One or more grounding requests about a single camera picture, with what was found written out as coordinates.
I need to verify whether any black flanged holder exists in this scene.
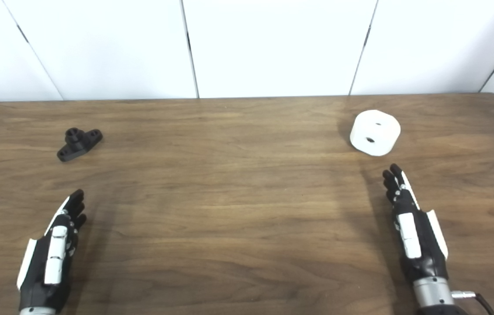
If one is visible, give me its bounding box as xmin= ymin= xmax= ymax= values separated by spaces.
xmin=57 ymin=127 xmax=103 ymax=162

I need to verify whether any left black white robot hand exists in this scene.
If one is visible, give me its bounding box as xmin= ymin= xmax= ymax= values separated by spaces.
xmin=17 ymin=189 xmax=88 ymax=313

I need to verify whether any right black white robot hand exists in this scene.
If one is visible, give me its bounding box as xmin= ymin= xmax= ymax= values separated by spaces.
xmin=382 ymin=164 xmax=449 ymax=283

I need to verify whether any round white plastic piece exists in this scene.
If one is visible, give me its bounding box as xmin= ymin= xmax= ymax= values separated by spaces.
xmin=350 ymin=110 xmax=401 ymax=157

